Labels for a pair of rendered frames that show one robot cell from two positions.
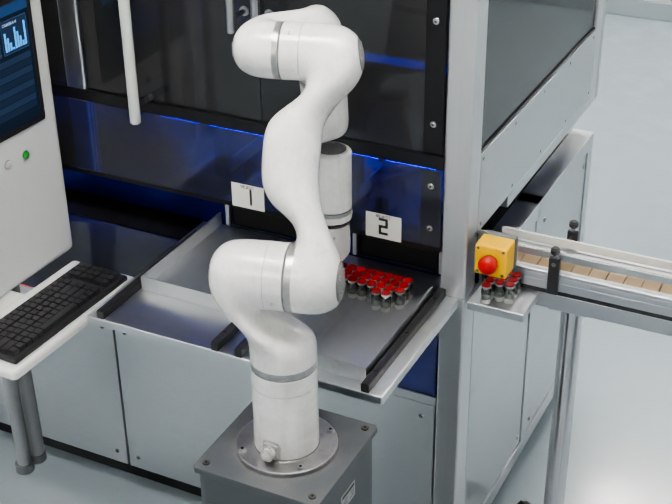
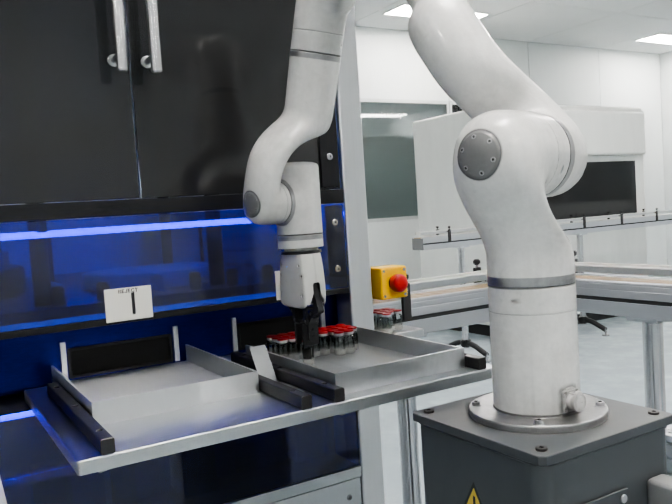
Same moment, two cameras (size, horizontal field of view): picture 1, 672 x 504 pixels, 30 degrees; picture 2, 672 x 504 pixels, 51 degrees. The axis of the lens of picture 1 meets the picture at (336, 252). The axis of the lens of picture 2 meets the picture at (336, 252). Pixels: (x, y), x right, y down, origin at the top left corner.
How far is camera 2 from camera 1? 221 cm
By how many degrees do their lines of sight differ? 60
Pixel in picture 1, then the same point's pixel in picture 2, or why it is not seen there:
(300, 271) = (568, 123)
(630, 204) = not seen: hidden behind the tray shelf
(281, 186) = (494, 49)
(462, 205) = (364, 233)
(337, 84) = not seen: outside the picture
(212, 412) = not seen: outside the picture
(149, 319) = (171, 429)
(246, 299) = (549, 162)
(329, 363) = (427, 362)
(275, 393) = (571, 302)
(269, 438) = (568, 380)
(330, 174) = (315, 182)
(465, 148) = (360, 173)
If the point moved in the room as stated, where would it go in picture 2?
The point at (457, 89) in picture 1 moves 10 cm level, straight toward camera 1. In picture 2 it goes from (348, 115) to (386, 109)
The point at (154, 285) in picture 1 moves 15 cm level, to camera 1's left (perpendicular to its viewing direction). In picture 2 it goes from (117, 407) to (24, 439)
